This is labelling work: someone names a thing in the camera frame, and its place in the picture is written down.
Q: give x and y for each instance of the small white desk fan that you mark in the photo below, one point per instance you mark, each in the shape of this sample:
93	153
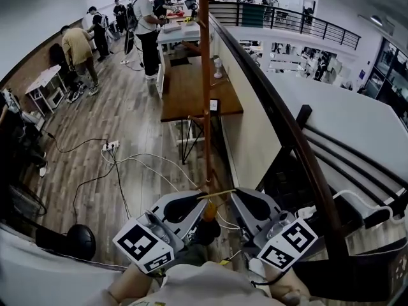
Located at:
218	66

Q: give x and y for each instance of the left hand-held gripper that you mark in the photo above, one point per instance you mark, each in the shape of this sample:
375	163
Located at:
141	244

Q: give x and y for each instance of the person's beige shirt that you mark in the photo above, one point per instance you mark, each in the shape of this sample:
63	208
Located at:
207	285

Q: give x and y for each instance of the person's left forearm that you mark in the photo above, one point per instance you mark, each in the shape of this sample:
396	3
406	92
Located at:
134	282

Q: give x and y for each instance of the black metal balcony railing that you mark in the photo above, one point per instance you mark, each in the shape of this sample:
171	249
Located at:
287	19

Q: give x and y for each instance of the white work table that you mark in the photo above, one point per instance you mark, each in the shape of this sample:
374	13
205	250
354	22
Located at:
178	33

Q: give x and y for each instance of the person's right forearm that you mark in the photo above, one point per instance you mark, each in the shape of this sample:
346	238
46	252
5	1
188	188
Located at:
279	284

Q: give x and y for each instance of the brown wooden handrail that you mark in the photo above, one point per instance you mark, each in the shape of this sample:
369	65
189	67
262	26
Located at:
274	107

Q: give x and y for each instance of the ceiling lamp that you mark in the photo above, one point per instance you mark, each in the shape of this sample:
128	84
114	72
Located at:
376	19

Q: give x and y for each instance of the small white side table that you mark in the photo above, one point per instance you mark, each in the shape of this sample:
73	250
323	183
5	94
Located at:
44	80

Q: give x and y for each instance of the brown wooden table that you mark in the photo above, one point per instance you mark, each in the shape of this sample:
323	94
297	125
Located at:
188	91

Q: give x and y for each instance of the black floor fan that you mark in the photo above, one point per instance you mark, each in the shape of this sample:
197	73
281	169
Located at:
25	202

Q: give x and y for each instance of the small standing display card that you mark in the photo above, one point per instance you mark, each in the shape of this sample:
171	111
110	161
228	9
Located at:
214	104

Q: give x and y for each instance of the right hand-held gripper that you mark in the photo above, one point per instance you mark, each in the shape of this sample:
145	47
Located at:
288	239

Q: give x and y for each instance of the brown wooden coat rack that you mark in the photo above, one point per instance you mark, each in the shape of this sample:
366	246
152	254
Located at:
206	75

